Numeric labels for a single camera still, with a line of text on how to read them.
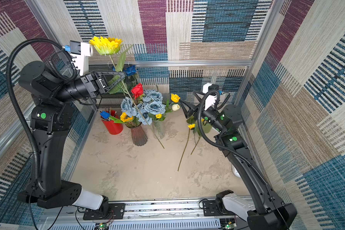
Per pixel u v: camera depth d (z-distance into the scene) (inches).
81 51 14.5
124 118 31.3
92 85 14.8
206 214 28.6
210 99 20.2
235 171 32.2
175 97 30.7
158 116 28.1
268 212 14.5
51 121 14.2
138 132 34.3
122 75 16.8
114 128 39.5
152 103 27.6
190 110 20.4
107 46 14.5
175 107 29.3
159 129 38.1
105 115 28.4
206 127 38.8
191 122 42.2
